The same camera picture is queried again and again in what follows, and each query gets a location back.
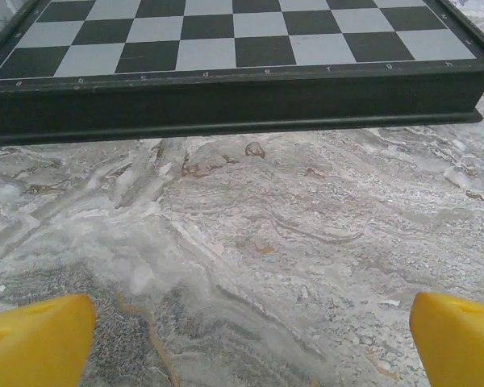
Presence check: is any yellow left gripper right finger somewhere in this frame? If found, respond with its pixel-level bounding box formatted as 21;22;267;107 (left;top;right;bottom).
409;291;484;387

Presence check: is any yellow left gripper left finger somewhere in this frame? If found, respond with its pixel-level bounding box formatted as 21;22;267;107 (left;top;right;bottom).
0;293;97;387

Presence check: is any black and grey chessboard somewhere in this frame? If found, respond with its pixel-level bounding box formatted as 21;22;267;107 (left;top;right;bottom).
0;0;484;147

